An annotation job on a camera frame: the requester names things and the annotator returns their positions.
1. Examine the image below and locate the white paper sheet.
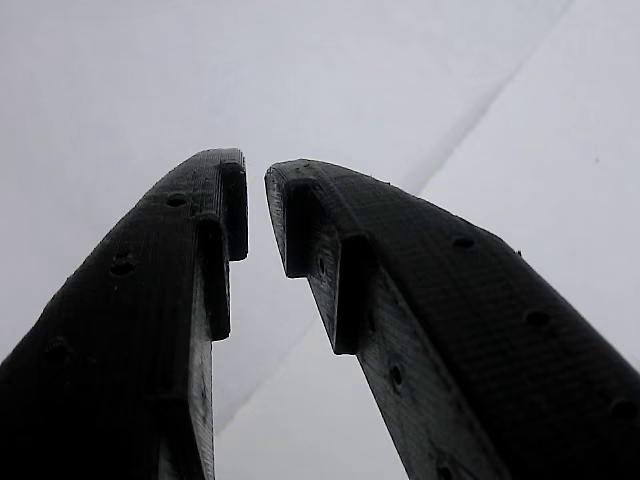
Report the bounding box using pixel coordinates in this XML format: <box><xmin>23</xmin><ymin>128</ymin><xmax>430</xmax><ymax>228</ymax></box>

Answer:
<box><xmin>213</xmin><ymin>0</ymin><xmax>640</xmax><ymax>480</ymax></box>
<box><xmin>0</xmin><ymin>0</ymin><xmax>575</xmax><ymax>436</ymax></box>

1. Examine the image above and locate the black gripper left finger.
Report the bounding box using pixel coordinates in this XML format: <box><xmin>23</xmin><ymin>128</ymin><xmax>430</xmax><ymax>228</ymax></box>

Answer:
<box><xmin>0</xmin><ymin>147</ymin><xmax>250</xmax><ymax>480</ymax></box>

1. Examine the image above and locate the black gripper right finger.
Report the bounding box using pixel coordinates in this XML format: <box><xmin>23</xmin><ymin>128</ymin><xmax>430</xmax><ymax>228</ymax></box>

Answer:
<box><xmin>263</xmin><ymin>158</ymin><xmax>640</xmax><ymax>480</ymax></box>

